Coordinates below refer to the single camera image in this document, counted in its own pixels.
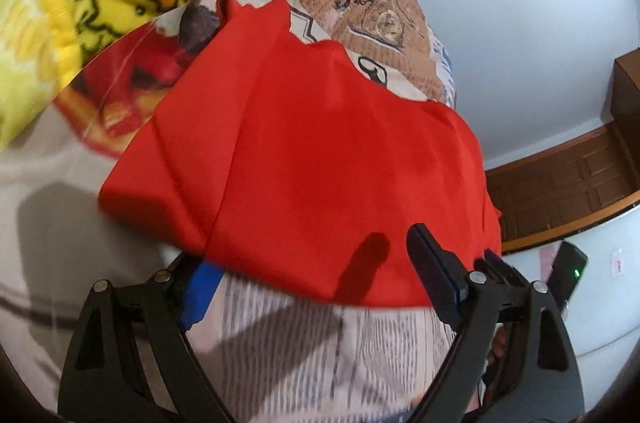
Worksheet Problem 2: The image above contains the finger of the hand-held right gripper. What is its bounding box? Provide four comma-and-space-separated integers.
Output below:
472, 249, 526, 291

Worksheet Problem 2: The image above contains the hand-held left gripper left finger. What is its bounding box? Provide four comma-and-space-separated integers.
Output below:
57, 253, 226, 423

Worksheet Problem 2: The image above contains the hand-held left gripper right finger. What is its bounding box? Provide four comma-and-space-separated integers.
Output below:
406, 223, 586, 423

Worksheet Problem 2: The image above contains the red zip jacket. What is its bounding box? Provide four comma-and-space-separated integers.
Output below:
98, 0, 503, 308

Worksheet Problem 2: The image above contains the person's right hand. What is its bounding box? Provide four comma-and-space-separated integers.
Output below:
487, 325, 511, 366

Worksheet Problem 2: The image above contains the white appliance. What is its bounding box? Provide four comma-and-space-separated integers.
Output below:
502, 195, 640, 409

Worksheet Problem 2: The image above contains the wooden door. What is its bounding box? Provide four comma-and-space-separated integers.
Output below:
485, 123, 640, 255

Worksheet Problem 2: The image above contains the wooden cabinet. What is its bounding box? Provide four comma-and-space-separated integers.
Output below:
610, 50, 640, 134

